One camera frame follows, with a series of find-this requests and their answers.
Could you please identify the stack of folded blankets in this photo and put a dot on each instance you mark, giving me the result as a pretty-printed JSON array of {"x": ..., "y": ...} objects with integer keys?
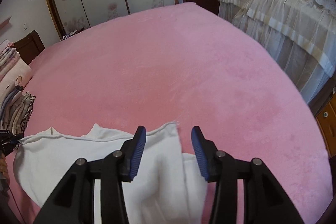
[{"x": 16, "y": 104}]

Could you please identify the person's left hand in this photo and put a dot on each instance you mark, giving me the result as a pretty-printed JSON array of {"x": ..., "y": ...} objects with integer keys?
[{"x": 4, "y": 168}]

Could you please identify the furniture under cream lace cover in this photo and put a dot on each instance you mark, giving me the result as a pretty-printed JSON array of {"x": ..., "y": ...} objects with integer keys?
[{"x": 298, "y": 34}]

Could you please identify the pink plush bed cover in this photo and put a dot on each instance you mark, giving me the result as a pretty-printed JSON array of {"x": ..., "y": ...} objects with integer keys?
[{"x": 178, "y": 66}]

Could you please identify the wooden drawer cabinet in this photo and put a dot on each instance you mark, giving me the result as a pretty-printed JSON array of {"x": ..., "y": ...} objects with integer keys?
[{"x": 326, "y": 120}]

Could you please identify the pink wall shelf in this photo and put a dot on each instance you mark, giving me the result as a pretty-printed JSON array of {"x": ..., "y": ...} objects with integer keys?
[{"x": 5, "y": 22}]

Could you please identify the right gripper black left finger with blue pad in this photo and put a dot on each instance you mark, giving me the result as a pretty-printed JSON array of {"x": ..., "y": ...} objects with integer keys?
[{"x": 72, "y": 199}]

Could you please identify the white sweatshirt with orange stripes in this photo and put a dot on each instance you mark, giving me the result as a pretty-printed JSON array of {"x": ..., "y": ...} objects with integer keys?
[{"x": 167, "y": 186}]

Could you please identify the dark wooden headboard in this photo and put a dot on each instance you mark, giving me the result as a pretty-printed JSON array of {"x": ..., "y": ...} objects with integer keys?
[{"x": 29, "y": 47}]

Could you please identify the white wall switch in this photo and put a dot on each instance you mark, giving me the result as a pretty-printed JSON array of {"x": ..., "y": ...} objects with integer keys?
[{"x": 25, "y": 27}]

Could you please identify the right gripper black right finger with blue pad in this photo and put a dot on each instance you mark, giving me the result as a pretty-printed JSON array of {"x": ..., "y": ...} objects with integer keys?
[{"x": 265, "y": 201}]

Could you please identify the nightstand with small items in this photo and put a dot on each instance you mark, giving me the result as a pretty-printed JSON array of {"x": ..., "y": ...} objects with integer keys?
[{"x": 72, "y": 33}]

